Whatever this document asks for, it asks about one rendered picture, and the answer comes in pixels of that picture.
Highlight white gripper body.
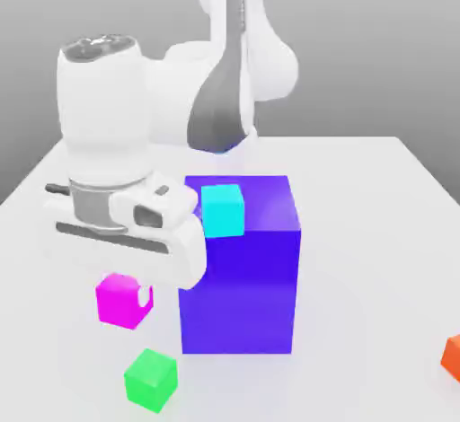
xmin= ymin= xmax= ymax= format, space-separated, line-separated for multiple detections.
xmin=40 ymin=199 xmax=208 ymax=291

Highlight small magenta cube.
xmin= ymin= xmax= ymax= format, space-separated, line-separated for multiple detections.
xmin=95 ymin=272 xmax=155 ymax=330

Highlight small green cube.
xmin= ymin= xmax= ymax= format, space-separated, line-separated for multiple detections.
xmin=123 ymin=347 xmax=180 ymax=415

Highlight small cyan cube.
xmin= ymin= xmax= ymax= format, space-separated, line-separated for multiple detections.
xmin=199 ymin=183 xmax=246 ymax=239

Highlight small orange cube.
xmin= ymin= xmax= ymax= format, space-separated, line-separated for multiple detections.
xmin=440 ymin=334 xmax=460 ymax=382

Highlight large purple box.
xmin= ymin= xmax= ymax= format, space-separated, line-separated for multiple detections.
xmin=178 ymin=174 xmax=302 ymax=356

